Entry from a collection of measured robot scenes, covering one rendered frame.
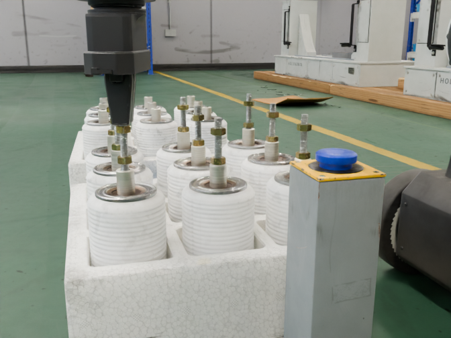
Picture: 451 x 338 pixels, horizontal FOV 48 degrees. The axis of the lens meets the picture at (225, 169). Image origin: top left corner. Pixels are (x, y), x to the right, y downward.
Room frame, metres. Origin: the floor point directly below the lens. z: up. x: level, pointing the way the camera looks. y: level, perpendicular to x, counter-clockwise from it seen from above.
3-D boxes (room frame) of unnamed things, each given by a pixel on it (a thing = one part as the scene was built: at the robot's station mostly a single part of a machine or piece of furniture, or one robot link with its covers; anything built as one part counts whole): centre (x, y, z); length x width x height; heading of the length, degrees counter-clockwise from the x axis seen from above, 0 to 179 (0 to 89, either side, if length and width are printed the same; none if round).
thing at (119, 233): (0.59, 0.12, 0.16); 0.10 x 0.10 x 0.18
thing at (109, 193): (0.59, 0.12, 0.25); 0.08 x 0.08 x 0.01
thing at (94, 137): (1.12, 0.27, 0.16); 0.10 x 0.10 x 0.18
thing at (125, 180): (0.59, 0.12, 0.26); 0.02 x 0.02 x 0.03
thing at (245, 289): (0.74, 0.04, 0.09); 0.39 x 0.39 x 0.18; 16
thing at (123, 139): (0.59, 0.12, 0.31); 0.01 x 0.01 x 0.08
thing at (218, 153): (0.63, 0.01, 0.30); 0.01 x 0.01 x 0.08
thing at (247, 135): (0.89, -0.04, 0.26); 0.02 x 0.02 x 0.03
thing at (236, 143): (0.89, -0.04, 0.25); 0.08 x 0.08 x 0.01
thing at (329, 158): (0.48, -0.11, 0.32); 0.04 x 0.04 x 0.02
